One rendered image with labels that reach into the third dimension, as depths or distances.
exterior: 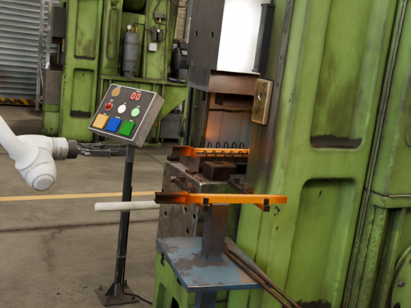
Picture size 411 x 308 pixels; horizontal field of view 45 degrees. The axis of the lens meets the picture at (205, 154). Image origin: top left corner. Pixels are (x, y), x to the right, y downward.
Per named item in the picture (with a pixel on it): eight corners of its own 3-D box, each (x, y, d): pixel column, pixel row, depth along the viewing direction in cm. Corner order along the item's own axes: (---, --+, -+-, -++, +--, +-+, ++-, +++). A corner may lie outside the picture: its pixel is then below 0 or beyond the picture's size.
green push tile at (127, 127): (128, 136, 249) (134, 122, 251) (118, 133, 254) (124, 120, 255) (130, 137, 251) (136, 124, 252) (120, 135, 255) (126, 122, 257)
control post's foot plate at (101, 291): (103, 307, 275) (104, 292, 273) (93, 288, 293) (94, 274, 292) (140, 302, 285) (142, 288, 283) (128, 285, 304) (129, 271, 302)
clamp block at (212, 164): (210, 181, 207) (212, 166, 206) (201, 175, 214) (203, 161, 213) (235, 181, 213) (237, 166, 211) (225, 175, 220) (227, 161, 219)
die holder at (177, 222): (188, 285, 211) (200, 183, 202) (155, 249, 244) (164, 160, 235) (294, 272, 238) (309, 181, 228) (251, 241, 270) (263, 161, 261)
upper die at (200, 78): (207, 91, 210) (210, 69, 208) (188, 86, 228) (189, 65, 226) (288, 98, 230) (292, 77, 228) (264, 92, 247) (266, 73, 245)
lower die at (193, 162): (197, 173, 218) (200, 154, 216) (178, 162, 235) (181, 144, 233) (276, 173, 237) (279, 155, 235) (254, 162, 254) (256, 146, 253)
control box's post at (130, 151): (114, 297, 286) (131, 110, 264) (112, 294, 289) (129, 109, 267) (120, 297, 288) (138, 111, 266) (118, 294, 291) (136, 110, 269)
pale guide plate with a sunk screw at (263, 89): (262, 124, 195) (269, 80, 192) (250, 120, 203) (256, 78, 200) (267, 124, 196) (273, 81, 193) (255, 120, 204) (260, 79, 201)
